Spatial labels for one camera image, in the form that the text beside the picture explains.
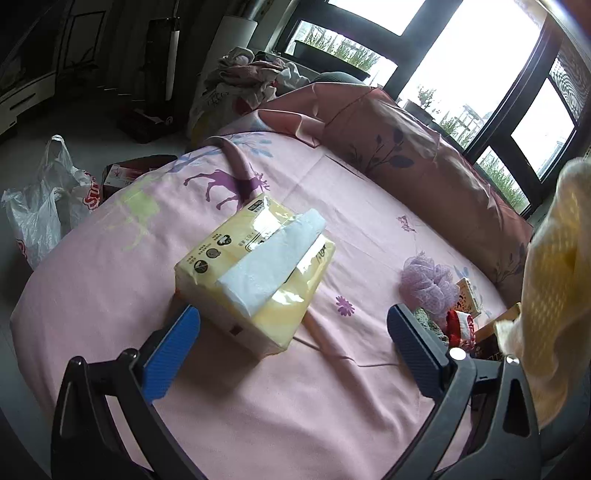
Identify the pink leaf print pillow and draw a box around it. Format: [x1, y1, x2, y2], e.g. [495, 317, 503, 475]
[256, 85, 534, 282]

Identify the white printed sack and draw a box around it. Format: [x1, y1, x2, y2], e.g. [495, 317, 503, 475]
[187, 78, 241, 146]

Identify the purple mesh bath pouf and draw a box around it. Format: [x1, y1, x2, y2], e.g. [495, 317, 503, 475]
[399, 253, 460, 319]

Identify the white plastic bag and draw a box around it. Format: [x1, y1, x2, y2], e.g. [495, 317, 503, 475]
[1, 135, 100, 271]

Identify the small red white packet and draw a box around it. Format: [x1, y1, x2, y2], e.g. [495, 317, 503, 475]
[445, 310, 478, 349]

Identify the pile of clothes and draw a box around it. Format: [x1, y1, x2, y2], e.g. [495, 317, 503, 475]
[198, 46, 310, 112]

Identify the white cylindrical appliance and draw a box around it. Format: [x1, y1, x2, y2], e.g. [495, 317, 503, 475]
[217, 16, 257, 70]

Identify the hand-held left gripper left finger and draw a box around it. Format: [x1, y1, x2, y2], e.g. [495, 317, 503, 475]
[51, 305, 204, 480]

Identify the long black grass planter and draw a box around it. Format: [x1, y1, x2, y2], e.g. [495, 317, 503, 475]
[293, 39, 372, 81]

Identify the black and gold box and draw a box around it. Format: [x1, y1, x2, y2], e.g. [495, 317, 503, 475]
[468, 302, 522, 370]

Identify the potted plant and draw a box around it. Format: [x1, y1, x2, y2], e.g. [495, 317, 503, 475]
[404, 88, 437, 123]

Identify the red cardboard box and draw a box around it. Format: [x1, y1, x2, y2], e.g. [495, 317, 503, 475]
[102, 154, 178, 199]

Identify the yellow tissue pack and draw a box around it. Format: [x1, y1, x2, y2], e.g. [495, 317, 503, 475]
[174, 193, 337, 358]

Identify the yellow towel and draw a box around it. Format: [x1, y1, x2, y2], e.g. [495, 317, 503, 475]
[494, 157, 591, 430]

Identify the white low cabinet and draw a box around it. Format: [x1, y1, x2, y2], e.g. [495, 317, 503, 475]
[0, 65, 61, 137]

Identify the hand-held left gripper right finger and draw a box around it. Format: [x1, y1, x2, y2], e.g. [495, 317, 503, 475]
[387, 303, 542, 480]

